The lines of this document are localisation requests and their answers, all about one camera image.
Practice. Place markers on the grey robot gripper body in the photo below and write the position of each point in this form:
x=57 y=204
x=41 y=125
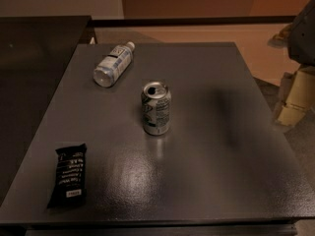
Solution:
x=303 y=38

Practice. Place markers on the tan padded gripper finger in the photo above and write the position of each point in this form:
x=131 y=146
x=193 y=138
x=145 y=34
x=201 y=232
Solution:
x=283 y=35
x=296 y=96

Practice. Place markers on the silver 7up soda can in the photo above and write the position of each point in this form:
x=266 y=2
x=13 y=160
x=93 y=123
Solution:
x=156 y=101

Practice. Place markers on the clear plastic water bottle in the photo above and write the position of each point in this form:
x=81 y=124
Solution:
x=108 y=71

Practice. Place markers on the black snack bar wrapper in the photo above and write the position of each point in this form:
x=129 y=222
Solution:
x=70 y=177

